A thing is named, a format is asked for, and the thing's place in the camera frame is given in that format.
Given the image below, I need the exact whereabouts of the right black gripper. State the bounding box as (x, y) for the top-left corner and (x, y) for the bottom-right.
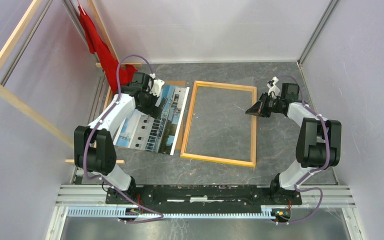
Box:
(245, 91), (281, 118)

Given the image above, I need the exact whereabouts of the yellow picture frame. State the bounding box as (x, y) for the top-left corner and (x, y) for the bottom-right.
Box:
(180, 80), (257, 168)

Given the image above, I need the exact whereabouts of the clear plastic sheet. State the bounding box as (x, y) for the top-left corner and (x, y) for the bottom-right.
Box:
(182, 77), (257, 163)

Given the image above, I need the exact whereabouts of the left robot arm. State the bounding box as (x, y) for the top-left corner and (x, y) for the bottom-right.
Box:
(74, 72), (165, 204)

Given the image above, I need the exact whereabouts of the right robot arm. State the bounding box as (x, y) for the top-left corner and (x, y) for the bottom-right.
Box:
(245, 79), (342, 204)

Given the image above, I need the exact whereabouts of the building photo print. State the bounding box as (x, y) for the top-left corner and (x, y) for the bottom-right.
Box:
(113, 84), (190, 155)

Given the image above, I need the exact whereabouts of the brown cardboard backing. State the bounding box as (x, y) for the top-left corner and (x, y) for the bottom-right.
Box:
(165, 80), (186, 150)

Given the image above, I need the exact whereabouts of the red cloth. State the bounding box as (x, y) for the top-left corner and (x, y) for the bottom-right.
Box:
(78, 5), (119, 94)

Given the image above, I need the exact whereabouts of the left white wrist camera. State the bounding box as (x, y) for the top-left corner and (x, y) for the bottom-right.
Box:
(148, 73), (165, 98)

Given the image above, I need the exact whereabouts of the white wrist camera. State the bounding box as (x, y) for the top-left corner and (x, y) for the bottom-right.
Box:
(148, 73), (165, 98)
(266, 76), (281, 97)

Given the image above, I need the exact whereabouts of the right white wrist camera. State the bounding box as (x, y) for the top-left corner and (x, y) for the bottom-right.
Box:
(266, 76), (281, 97)

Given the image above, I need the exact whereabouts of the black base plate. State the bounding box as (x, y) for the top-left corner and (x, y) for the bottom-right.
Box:
(105, 184), (303, 216)

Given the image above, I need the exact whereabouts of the aluminium rail base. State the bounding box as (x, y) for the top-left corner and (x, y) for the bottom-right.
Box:
(46, 184), (365, 240)

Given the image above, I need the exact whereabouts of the wooden rack frame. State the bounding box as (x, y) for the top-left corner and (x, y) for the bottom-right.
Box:
(0, 0), (143, 166)

